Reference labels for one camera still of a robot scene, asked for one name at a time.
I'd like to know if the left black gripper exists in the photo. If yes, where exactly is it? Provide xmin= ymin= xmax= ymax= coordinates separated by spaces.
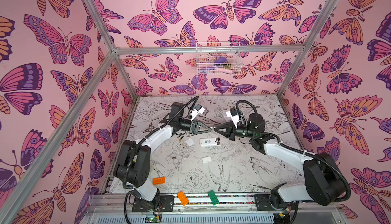
xmin=177 ymin=119 xmax=210 ymax=136

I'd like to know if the white remote control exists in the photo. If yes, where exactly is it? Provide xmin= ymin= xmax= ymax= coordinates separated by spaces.
xmin=200 ymin=137 xmax=221 ymax=147

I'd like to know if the white battery cover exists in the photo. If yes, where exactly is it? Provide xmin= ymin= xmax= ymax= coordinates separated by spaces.
xmin=185 ymin=138 xmax=194 ymax=147
xmin=202 ymin=156 xmax=212 ymax=164

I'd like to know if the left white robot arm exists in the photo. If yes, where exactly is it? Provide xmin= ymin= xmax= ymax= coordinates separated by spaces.
xmin=114 ymin=96 xmax=211 ymax=202

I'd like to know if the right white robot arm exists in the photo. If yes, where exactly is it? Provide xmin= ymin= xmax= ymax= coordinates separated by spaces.
xmin=214 ymin=114 xmax=351 ymax=209

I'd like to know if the orange brick on table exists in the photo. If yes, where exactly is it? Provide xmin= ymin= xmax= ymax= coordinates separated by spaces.
xmin=152 ymin=177 xmax=166 ymax=185

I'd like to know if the small circuit board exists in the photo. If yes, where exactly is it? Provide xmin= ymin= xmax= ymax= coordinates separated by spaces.
xmin=145 ymin=215 xmax=162 ymax=224

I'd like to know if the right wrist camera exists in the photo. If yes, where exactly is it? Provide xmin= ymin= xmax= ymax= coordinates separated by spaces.
xmin=226 ymin=107 xmax=242 ymax=128

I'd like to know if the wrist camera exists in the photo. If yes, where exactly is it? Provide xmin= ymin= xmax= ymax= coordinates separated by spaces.
xmin=226 ymin=107 xmax=242 ymax=128
xmin=189 ymin=104 xmax=205 ymax=121

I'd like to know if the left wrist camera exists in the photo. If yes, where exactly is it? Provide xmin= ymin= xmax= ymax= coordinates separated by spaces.
xmin=189 ymin=104 xmax=205 ymax=121

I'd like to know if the green brick on rail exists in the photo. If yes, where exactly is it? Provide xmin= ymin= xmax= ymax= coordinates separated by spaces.
xmin=207 ymin=190 xmax=220 ymax=206

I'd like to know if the orange brick on rail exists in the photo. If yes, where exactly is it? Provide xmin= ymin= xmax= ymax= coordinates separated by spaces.
xmin=177 ymin=191 xmax=189 ymax=206

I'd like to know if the white wire basket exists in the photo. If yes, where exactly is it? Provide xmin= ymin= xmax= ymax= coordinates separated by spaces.
xmin=194 ymin=44 xmax=242 ymax=76

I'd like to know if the left black corrugated cable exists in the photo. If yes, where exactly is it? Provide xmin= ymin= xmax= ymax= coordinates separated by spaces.
xmin=122 ymin=96 xmax=200 ymax=224

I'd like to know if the black corrugated cable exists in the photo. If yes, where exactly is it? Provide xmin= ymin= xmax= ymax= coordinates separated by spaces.
xmin=122 ymin=96 xmax=200 ymax=224
xmin=236 ymin=100 xmax=351 ymax=203

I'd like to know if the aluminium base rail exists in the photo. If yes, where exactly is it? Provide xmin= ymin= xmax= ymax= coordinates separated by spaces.
xmin=82 ymin=192 xmax=348 ymax=224

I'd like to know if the right black corrugated cable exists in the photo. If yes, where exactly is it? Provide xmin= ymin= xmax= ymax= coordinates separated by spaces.
xmin=236 ymin=100 xmax=351 ymax=203

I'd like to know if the aluminium cage frame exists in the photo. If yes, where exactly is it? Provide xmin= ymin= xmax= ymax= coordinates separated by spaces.
xmin=0 ymin=0 xmax=352 ymax=224

